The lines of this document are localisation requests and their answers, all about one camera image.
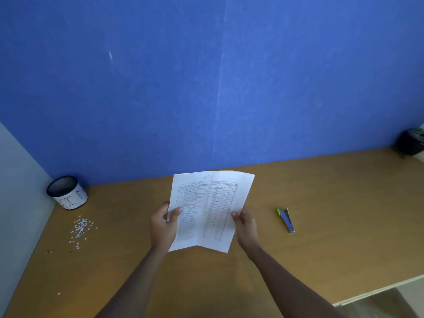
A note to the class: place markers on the person's right hand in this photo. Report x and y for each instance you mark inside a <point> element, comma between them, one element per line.
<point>246,230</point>

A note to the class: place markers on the person's left hand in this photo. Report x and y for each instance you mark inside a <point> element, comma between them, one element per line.
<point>162,230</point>

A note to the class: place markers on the person's right thumb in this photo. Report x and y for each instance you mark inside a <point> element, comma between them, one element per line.
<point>236,217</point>

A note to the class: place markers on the person's left thumb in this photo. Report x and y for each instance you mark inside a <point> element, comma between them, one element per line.
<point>175,213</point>

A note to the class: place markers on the white printed paper sheet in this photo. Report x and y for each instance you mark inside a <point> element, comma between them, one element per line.
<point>212,208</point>

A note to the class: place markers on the person's left forearm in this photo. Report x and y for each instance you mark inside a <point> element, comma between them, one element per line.
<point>134,284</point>

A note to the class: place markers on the person's right forearm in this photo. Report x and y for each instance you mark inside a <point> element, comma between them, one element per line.
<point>291,288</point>

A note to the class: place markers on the blue and green stapler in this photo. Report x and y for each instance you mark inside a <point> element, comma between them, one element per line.
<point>286,220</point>

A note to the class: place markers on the scatter of white paper dots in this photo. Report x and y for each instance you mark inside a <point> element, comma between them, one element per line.
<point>81,230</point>

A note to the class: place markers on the black mesh bin white label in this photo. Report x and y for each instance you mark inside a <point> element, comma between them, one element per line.
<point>68,192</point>

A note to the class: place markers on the black round container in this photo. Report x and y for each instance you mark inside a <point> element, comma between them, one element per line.
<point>411,141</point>

